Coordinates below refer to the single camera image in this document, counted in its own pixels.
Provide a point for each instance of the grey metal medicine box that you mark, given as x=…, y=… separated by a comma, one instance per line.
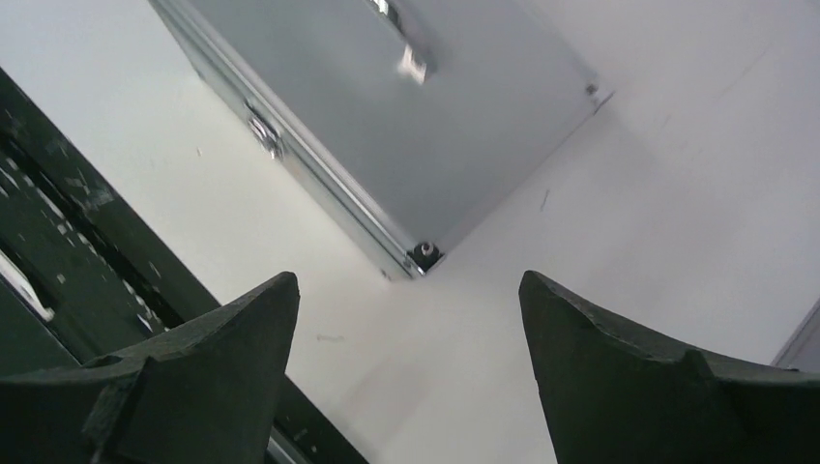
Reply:
x=408, y=122

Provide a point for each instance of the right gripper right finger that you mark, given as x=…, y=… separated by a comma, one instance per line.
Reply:
x=615, y=391

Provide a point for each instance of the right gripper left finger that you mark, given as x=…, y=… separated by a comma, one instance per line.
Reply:
x=204, y=392

